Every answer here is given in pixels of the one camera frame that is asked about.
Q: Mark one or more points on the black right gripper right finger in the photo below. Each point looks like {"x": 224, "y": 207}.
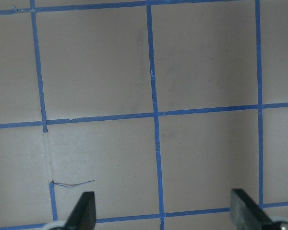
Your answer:
{"x": 245, "y": 214}

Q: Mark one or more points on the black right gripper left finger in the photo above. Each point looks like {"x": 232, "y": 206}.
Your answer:
{"x": 83, "y": 216}

